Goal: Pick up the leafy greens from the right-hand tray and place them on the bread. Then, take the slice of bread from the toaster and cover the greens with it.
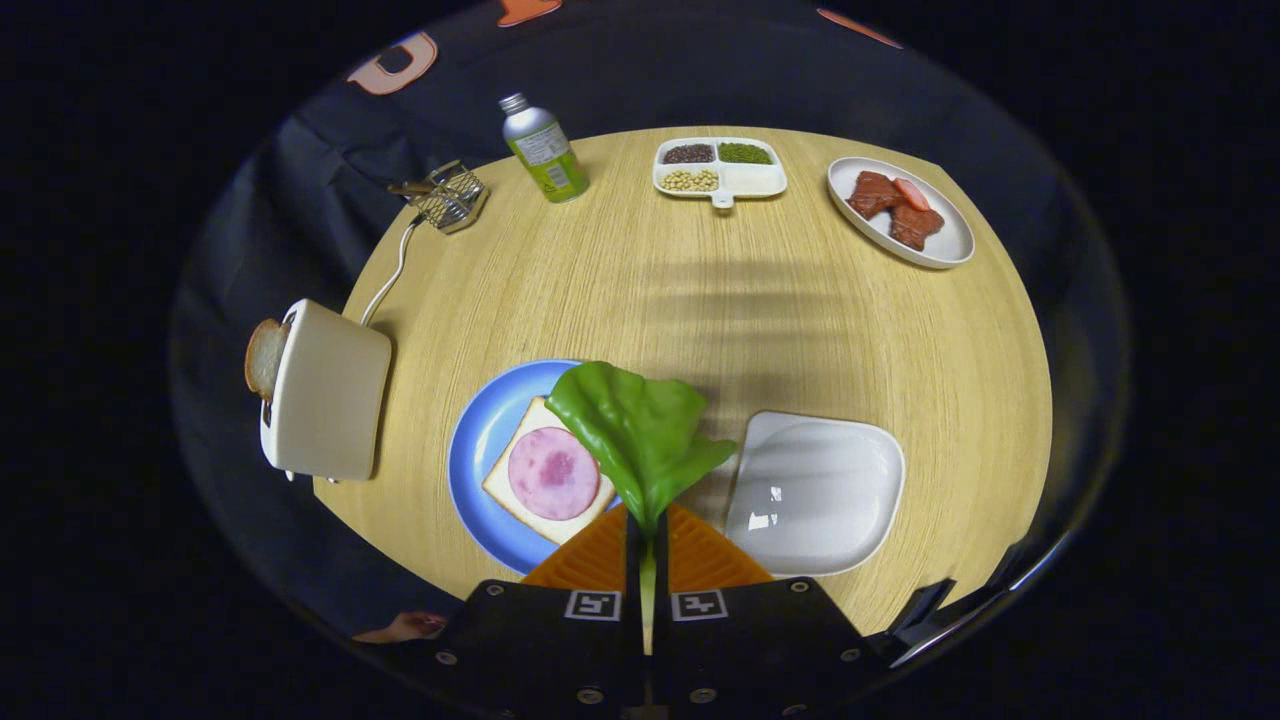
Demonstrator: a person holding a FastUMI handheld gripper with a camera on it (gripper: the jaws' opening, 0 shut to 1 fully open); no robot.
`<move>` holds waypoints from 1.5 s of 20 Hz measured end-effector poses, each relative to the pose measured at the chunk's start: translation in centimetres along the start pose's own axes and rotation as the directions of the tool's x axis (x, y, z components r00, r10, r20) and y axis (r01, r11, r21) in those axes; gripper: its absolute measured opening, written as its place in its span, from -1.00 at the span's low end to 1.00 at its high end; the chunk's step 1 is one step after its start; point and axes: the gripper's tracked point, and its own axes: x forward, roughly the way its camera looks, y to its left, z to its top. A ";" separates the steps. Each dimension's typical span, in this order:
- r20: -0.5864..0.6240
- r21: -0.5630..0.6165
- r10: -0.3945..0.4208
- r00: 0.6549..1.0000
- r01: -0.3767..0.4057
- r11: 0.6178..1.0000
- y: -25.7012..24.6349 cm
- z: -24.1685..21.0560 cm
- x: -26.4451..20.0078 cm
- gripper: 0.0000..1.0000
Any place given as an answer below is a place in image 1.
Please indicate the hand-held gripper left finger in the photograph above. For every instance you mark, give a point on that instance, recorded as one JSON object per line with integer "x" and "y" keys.
{"x": 632, "y": 562}

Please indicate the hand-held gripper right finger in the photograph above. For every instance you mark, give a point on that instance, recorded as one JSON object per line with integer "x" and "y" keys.
{"x": 662, "y": 565}

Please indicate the green lettuce leaf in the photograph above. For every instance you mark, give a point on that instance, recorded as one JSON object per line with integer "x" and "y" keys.
{"x": 640, "y": 430}

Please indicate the toasted bread slice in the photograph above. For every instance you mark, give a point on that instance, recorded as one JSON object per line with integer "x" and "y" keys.
{"x": 262, "y": 360}

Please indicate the pink ham slice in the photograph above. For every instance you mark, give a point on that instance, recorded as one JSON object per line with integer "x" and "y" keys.
{"x": 550, "y": 475}

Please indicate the white bread slice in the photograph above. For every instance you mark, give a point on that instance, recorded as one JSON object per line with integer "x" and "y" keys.
{"x": 500, "y": 484}

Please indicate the white square plate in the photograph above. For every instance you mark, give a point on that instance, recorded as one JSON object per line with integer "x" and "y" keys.
{"x": 815, "y": 495}

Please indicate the blue round plate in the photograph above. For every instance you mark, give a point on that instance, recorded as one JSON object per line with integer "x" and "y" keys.
{"x": 480, "y": 440}

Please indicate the cream white toaster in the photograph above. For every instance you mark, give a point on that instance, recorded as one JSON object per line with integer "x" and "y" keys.
{"x": 330, "y": 400}

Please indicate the pile of yellow soybeans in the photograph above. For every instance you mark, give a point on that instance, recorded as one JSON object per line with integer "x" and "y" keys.
{"x": 690, "y": 180}

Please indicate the white divided tray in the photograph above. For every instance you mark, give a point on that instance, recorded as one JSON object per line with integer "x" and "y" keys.
{"x": 755, "y": 180}

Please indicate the pile of dark red beans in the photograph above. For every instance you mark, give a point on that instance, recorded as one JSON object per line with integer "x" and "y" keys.
{"x": 688, "y": 154}

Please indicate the pile of green beans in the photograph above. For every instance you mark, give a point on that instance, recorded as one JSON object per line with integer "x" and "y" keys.
{"x": 745, "y": 153}

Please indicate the silver bottle with green label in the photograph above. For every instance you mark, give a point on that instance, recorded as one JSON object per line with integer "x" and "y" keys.
{"x": 545, "y": 150}

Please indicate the brown meat piece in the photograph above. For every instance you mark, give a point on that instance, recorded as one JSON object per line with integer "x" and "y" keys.
{"x": 873, "y": 193}
{"x": 915, "y": 226}

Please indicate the white oval plate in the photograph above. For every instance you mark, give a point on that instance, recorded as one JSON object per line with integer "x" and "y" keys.
{"x": 945, "y": 245}

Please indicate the pink sausage slice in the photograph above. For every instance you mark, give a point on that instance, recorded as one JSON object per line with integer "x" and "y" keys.
{"x": 910, "y": 193}

